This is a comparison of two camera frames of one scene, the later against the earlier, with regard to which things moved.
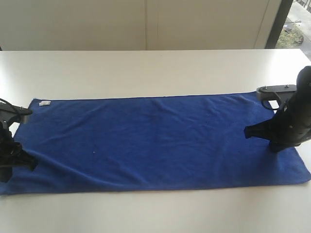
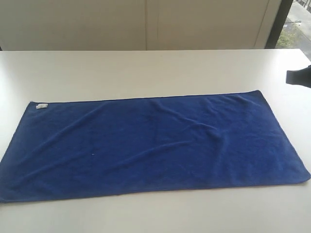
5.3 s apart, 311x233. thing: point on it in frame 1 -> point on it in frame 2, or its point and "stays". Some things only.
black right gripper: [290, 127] -> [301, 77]
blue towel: [149, 142] stays
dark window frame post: [284, 9] stays
